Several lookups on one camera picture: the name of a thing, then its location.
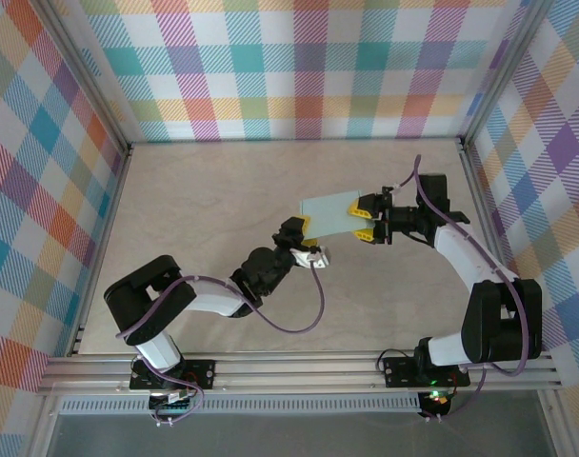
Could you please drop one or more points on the light green paper box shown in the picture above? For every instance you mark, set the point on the light green paper box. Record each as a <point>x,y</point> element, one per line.
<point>332,214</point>

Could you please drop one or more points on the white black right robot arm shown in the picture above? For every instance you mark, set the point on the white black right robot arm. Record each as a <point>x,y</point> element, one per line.
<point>465,252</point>

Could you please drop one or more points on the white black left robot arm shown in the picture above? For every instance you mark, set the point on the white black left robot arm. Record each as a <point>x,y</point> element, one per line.
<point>213,300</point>

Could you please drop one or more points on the plaid backdrop panel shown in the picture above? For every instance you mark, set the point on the plaid backdrop panel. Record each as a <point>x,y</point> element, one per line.
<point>294,71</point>
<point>23,190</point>
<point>556,190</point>

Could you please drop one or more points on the circuit board with white connector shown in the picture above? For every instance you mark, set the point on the circuit board with white connector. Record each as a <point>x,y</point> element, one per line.
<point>173,402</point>

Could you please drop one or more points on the grey metal sheet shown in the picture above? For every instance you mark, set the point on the grey metal sheet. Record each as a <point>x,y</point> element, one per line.
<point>294,438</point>

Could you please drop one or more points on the circuit board with lit LEDs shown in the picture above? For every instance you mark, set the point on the circuit board with lit LEDs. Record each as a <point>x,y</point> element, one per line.
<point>434,400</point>

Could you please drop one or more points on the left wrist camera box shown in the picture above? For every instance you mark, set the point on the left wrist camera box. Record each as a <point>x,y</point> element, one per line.
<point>313,257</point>

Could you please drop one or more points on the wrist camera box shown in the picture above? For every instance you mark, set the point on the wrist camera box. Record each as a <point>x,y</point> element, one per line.
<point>313,257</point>
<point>388,191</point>

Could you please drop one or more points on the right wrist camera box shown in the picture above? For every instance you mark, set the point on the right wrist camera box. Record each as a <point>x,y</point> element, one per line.
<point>388,191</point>

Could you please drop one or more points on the aluminium side rail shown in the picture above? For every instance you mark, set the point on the aluminium side rail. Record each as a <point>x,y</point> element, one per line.
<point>100,252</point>
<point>476,190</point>

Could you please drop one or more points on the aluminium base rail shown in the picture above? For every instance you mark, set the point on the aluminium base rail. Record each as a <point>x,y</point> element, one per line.
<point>294,371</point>

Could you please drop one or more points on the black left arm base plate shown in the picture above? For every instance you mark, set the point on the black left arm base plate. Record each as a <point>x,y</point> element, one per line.
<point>199,373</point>

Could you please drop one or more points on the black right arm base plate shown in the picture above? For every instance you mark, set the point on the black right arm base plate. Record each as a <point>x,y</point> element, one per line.
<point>399,371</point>

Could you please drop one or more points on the aluminium frame post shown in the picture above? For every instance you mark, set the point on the aluminium frame post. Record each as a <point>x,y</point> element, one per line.
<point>501,71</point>
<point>89,81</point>

